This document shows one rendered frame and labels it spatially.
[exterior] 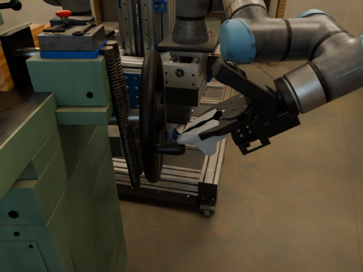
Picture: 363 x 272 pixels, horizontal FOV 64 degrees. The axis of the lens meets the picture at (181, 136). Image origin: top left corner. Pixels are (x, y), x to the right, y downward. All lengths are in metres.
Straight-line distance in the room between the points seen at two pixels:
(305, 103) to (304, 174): 1.42
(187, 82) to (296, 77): 0.66
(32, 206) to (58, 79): 0.23
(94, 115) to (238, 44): 0.29
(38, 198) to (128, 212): 1.04
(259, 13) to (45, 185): 0.48
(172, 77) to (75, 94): 0.59
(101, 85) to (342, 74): 0.40
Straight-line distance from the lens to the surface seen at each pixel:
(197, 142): 0.52
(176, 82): 1.12
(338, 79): 0.50
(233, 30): 0.52
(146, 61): 0.56
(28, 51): 0.65
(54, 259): 0.66
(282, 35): 0.54
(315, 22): 0.58
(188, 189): 1.39
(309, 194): 1.77
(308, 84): 0.49
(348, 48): 0.52
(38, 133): 0.53
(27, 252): 0.66
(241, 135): 0.51
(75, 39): 0.56
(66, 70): 0.57
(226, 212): 1.55
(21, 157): 0.49
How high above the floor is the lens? 1.12
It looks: 32 degrees down
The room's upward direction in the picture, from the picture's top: straight up
